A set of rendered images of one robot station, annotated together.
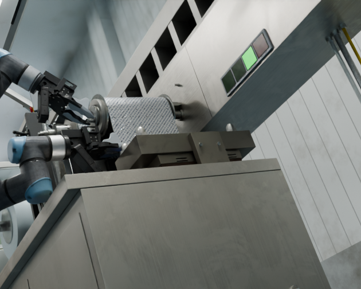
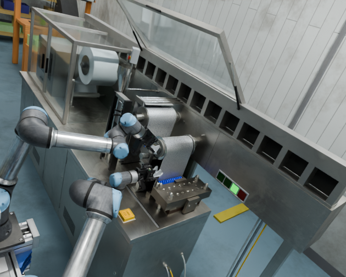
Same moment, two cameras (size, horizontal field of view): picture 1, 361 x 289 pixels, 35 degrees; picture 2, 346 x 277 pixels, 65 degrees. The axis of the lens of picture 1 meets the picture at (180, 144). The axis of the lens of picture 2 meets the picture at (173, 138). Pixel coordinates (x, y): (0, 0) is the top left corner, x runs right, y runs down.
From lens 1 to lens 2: 1.76 m
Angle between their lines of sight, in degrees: 50
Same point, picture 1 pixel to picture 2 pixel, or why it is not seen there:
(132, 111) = (174, 154)
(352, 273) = not seen: hidden behind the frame
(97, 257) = (127, 263)
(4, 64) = (129, 129)
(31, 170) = not seen: hidden behind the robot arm
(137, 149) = (164, 206)
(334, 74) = (284, 55)
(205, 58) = (222, 152)
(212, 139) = (195, 201)
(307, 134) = (249, 61)
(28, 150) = (120, 186)
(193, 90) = (207, 149)
